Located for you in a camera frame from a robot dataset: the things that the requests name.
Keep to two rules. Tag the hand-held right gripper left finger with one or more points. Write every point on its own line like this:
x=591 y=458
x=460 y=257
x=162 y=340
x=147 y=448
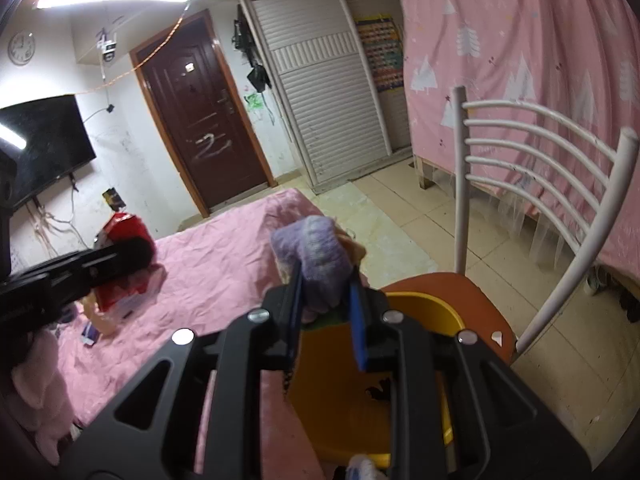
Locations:
x=295 y=310

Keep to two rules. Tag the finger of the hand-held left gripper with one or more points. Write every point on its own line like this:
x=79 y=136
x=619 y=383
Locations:
x=100 y=267

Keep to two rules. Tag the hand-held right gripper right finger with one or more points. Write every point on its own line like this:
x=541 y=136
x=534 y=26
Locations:
x=357 y=320

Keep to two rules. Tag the red snack packet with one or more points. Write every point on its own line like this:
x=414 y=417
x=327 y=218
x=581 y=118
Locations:
x=130 y=230

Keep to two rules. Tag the purple knitted sock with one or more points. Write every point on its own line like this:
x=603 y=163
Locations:
x=315 y=250

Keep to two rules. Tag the yellow plastic bin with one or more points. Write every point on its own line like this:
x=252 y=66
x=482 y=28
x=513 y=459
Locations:
x=340 y=400

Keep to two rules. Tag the person's left forearm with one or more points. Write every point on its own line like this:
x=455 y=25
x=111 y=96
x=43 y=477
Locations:
x=37 y=390

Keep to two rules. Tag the person's right hand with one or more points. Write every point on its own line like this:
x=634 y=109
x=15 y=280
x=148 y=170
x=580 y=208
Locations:
x=365 y=467

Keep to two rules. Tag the small purple packet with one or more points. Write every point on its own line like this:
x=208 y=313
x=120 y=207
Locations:
x=91 y=334

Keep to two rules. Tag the pink printed tablecloth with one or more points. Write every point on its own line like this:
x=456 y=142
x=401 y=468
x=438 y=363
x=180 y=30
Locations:
x=210 y=270

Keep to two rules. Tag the white metal chair orange seat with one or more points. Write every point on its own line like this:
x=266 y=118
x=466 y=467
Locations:
x=465 y=290

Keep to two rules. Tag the black flat television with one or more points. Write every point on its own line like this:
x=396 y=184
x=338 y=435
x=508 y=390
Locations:
x=45 y=140

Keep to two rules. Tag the dark brown door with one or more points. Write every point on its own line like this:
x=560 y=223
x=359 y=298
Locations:
x=205 y=110

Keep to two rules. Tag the white louvred wardrobe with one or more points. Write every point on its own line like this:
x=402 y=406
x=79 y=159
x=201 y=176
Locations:
x=320 y=85

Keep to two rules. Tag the black hanging bag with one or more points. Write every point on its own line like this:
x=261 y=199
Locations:
x=259 y=77

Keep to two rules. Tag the colourful chart poster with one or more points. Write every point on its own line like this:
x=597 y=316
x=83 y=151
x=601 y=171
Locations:
x=380 y=52

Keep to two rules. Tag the pink tree print curtain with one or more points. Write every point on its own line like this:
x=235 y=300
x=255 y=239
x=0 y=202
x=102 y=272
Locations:
x=525 y=35

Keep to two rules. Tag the black yellow wall box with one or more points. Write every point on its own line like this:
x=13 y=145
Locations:
x=113 y=199

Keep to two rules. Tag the white security camera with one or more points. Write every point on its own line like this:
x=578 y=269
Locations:
x=108 y=47

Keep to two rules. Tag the round white wall clock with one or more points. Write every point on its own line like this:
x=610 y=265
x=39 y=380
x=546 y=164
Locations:
x=21 y=48

